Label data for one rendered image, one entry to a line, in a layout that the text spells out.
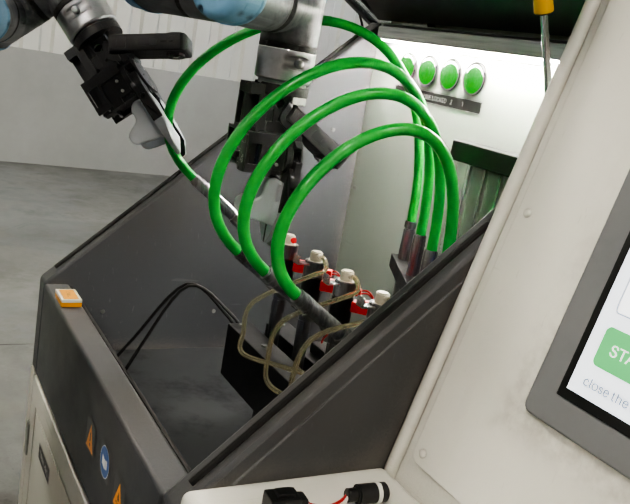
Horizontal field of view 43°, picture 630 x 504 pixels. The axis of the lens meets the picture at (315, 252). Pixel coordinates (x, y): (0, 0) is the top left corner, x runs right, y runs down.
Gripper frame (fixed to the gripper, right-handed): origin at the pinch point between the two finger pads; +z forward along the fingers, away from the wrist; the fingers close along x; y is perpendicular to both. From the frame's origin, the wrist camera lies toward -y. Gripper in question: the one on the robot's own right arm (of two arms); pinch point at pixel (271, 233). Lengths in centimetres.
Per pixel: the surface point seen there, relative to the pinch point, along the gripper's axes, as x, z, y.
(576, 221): 45.7, -14.2, -6.1
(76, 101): -646, 51, -116
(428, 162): 8.5, -13.2, -17.3
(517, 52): 9.1, -29.5, -27.8
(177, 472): 27.7, 18.2, 20.3
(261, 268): 16.7, 0.0, 9.1
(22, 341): -234, 113, -12
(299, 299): 24.9, 0.7, 8.3
